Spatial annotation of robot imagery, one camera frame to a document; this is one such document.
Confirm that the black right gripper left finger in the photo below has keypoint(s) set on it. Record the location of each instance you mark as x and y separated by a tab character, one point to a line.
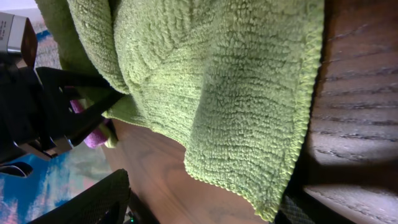
104	202

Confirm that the folded pink microfibre cloth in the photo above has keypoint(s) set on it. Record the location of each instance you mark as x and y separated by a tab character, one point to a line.
97	137

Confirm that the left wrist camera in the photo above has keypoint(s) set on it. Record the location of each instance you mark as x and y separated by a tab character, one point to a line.
18	41

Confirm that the folded green cloth under stack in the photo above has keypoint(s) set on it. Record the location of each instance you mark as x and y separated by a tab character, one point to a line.
110	131

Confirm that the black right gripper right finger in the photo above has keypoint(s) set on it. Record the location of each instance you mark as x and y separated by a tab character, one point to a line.
290	213

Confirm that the folded blue microfibre cloth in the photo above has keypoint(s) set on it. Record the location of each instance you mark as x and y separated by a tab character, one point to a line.
51	184

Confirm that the green microfibre cloth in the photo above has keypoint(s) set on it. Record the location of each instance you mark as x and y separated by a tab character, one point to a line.
230	80

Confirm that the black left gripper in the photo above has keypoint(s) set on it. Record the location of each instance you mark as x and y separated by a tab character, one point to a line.
47	111

